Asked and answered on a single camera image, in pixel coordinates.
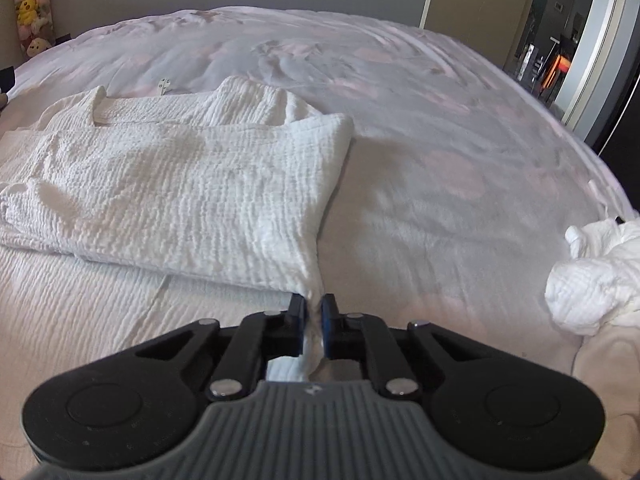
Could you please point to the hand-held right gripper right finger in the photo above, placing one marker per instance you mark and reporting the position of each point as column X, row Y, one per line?
column 327, row 330

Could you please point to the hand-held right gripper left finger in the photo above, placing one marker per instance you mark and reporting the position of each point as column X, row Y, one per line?
column 301, row 330

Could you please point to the white crinkle shirt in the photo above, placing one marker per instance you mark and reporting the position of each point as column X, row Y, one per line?
column 175, row 185

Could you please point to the bed with pink-dotted sheet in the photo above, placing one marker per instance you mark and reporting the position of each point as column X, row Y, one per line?
column 425, row 135

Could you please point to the white crinkle garment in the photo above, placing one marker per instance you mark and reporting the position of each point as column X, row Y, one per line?
column 590, row 285

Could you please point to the orange stool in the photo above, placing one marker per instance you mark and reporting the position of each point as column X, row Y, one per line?
column 555, row 67

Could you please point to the cream room door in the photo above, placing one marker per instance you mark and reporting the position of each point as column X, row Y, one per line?
column 475, row 10

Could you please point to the black sliding wardrobe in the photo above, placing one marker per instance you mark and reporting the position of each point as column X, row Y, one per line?
column 625, row 85

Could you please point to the clear tube of plush toys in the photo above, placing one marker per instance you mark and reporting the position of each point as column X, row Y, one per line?
column 32, row 5

